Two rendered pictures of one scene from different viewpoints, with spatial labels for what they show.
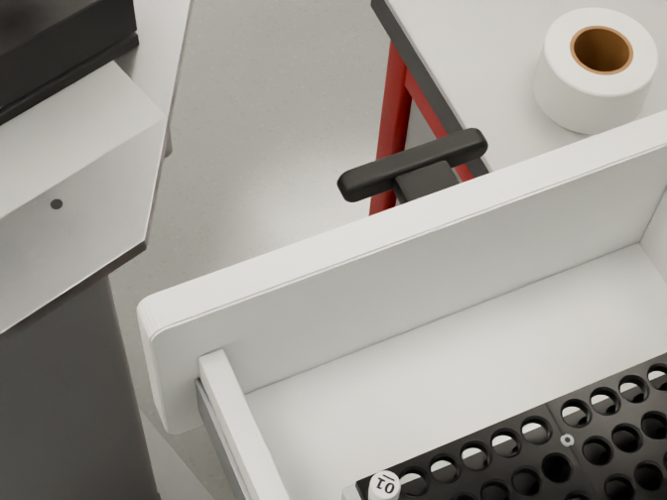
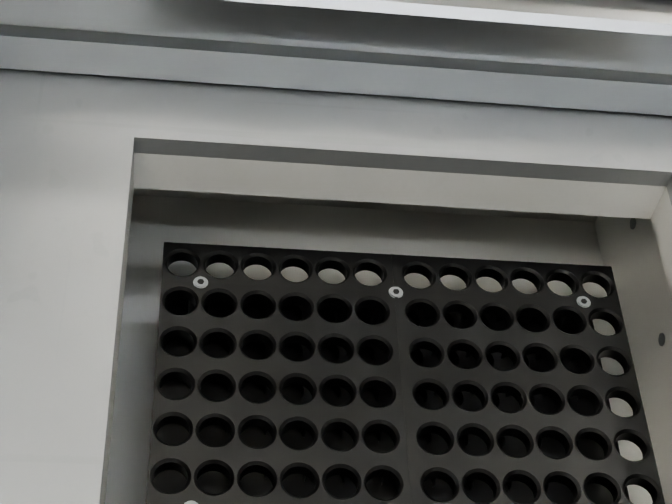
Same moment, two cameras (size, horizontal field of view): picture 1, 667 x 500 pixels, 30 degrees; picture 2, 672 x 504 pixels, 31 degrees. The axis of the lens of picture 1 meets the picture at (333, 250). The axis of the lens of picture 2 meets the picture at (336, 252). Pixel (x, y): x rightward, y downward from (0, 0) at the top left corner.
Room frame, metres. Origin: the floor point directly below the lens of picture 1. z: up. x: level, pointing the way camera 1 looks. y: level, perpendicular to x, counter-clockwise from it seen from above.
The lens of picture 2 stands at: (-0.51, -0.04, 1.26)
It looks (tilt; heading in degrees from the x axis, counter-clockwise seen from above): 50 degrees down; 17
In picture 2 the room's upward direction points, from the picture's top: 12 degrees clockwise
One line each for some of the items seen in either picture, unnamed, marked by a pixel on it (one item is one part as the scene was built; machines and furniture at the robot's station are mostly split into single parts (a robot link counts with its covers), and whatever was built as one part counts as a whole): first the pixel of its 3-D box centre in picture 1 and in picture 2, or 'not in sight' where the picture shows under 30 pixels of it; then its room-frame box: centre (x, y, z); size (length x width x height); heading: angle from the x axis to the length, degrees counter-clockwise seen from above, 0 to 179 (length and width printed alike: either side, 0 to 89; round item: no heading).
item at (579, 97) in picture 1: (594, 70); not in sight; (0.50, -0.15, 0.78); 0.07 x 0.07 x 0.04
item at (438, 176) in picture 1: (425, 184); not in sight; (0.32, -0.04, 0.91); 0.07 x 0.04 x 0.01; 118
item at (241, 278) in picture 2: not in sight; (392, 278); (-0.22, 0.03, 0.90); 0.18 x 0.02 x 0.01; 118
